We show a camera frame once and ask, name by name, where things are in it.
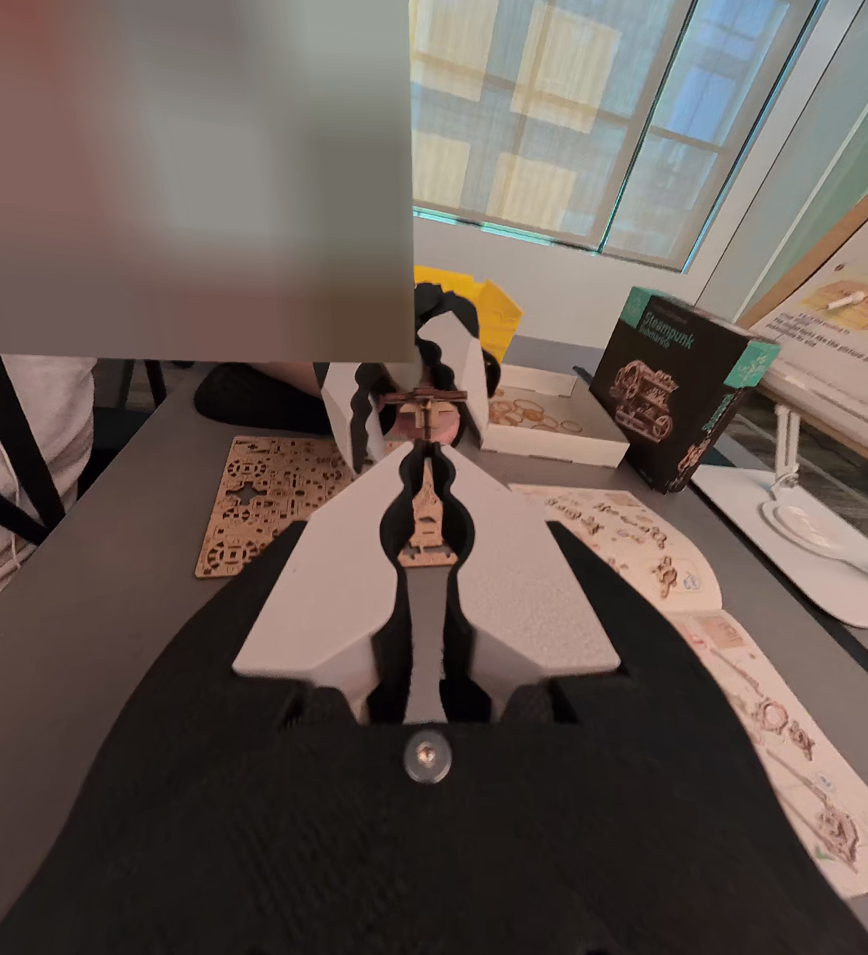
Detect printed instruction sheet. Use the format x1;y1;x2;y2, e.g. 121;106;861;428
749;192;868;434

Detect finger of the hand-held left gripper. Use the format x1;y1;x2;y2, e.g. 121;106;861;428
320;362;387;476
413;312;491;449

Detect black lanyard strap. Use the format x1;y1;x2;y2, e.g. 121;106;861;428
0;354;71;547

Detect stacked yellow plastic bins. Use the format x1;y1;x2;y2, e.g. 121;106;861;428
413;265;522;361

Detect window with roller shade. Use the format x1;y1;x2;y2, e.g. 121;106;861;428
410;0;829;274

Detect white cardboard box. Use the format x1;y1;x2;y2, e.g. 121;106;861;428
479;366;630;470

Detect black model kit box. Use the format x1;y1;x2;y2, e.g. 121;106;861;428
589;286;782;495

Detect laser-cut plywood parts sheet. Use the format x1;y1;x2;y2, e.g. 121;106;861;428
195;435;459;581

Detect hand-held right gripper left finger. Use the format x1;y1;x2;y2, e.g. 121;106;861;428
232;440;417;725

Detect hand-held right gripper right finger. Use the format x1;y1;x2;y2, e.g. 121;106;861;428
434;442;621;687

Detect pile of tan rubber bands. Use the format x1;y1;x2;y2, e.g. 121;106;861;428
487;394;585;436

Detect assembly instruction booklet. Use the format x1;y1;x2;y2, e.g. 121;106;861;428
508;483;868;898

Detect wooden display board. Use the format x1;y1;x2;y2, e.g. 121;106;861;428
736;163;868;482

